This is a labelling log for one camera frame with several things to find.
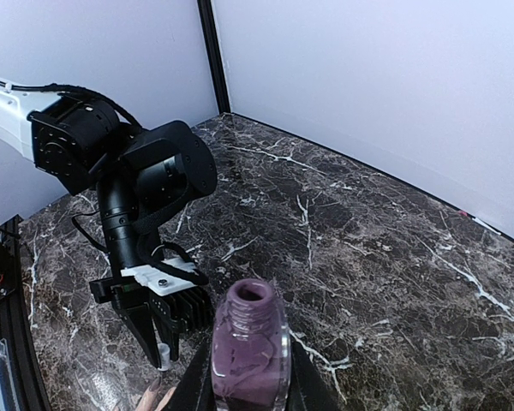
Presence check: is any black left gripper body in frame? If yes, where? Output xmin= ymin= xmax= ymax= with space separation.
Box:
xmin=89 ymin=277 xmax=150 ymax=315

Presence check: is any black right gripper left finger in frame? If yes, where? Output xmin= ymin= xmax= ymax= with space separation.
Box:
xmin=170 ymin=338 xmax=212 ymax=411

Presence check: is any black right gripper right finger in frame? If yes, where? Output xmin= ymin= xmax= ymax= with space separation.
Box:
xmin=289 ymin=337 xmax=339 ymax=411

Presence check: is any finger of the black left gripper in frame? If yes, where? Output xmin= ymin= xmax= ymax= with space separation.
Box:
xmin=119 ymin=304 xmax=161 ymax=368
xmin=152 ymin=315 xmax=179 ymax=361

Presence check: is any white nail polish brush cap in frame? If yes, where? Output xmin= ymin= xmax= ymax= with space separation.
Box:
xmin=158 ymin=342 xmax=171 ymax=372

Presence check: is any purple nail polish bottle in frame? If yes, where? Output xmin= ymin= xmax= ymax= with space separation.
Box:
xmin=210 ymin=278 xmax=291 ymax=410

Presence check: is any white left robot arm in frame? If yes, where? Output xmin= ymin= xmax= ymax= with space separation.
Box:
xmin=0 ymin=80 xmax=218 ymax=371

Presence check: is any person's bare hand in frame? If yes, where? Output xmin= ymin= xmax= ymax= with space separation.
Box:
xmin=135 ymin=377 xmax=176 ymax=411

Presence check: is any black left frame post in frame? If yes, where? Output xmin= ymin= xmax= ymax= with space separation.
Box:
xmin=197 ymin=0 xmax=231 ymax=114

